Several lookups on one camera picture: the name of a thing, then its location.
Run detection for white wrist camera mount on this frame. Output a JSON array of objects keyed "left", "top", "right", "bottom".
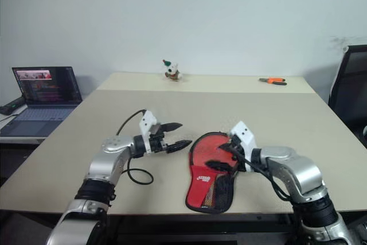
[
  {"left": 229, "top": 120, "right": 257, "bottom": 173},
  {"left": 139, "top": 110, "right": 159, "bottom": 154}
]

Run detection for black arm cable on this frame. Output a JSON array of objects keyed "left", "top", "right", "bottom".
[
  {"left": 237, "top": 153, "right": 296, "bottom": 203},
  {"left": 116, "top": 109, "right": 154, "bottom": 185}
]

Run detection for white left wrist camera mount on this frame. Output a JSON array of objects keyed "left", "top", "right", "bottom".
[{"left": 139, "top": 110, "right": 159, "bottom": 154}]

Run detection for white plush dog toy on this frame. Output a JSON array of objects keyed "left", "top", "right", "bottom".
[{"left": 162, "top": 59, "right": 184, "bottom": 81}]

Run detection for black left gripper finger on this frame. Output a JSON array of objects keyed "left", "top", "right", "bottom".
[
  {"left": 160, "top": 122, "right": 184, "bottom": 134},
  {"left": 165, "top": 139, "right": 193, "bottom": 154}
]

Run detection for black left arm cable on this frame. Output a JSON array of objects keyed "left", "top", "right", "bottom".
[{"left": 116, "top": 109, "right": 154, "bottom": 185}]

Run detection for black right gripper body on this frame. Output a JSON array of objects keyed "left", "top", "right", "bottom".
[{"left": 228, "top": 135, "right": 247, "bottom": 172}]

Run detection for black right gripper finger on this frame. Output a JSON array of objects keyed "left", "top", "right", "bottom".
[
  {"left": 205, "top": 160, "right": 239, "bottom": 173},
  {"left": 218, "top": 142, "right": 235, "bottom": 153}
]

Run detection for red table tennis paddle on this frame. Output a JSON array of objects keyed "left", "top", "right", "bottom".
[{"left": 192, "top": 135, "right": 239, "bottom": 173}]

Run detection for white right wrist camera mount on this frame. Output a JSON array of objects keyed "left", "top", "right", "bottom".
[{"left": 229, "top": 120, "right": 257, "bottom": 173}]

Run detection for black handheld device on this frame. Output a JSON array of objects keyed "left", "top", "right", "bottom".
[{"left": 0, "top": 97, "right": 26, "bottom": 115}]

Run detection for open grey laptop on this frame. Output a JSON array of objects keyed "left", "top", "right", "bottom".
[{"left": 0, "top": 66, "right": 83, "bottom": 138}]

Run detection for black and red paddle case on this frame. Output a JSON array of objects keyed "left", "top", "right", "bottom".
[{"left": 185, "top": 131, "right": 240, "bottom": 215}]

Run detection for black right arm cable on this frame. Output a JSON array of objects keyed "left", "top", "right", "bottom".
[{"left": 237, "top": 153, "right": 296, "bottom": 203}]

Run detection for black mesh office chair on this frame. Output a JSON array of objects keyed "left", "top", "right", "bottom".
[{"left": 328, "top": 45, "right": 367, "bottom": 148}]

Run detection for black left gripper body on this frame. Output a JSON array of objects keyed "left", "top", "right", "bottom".
[{"left": 149, "top": 125, "right": 169, "bottom": 154}]

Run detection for orange handled pliers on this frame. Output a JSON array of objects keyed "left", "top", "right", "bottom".
[{"left": 259, "top": 77, "right": 287, "bottom": 86}]

